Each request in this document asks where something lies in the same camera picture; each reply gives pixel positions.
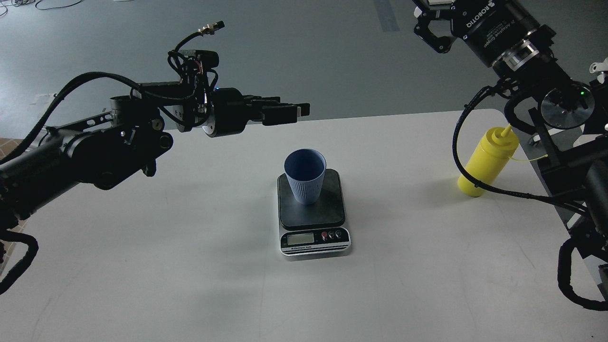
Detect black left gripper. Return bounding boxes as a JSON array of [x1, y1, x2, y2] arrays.
[[202, 87, 310, 138]]

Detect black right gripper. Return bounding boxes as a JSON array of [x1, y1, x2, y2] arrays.
[[413, 0, 547, 68]]

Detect blue ribbed plastic cup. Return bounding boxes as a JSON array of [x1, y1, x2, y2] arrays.
[[283, 149, 327, 205]]

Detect yellow squeeze bottle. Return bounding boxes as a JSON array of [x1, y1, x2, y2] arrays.
[[465, 125, 526, 185]]

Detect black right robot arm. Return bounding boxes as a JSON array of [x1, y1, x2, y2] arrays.
[[413, 0, 607, 312]]

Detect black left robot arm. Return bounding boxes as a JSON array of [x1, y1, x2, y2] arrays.
[[1, 21, 310, 294]]

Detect black digital kitchen scale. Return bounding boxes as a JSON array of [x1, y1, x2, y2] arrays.
[[276, 169, 352, 260]]

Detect black cables on floor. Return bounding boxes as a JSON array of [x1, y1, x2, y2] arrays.
[[0, 0, 86, 15]]

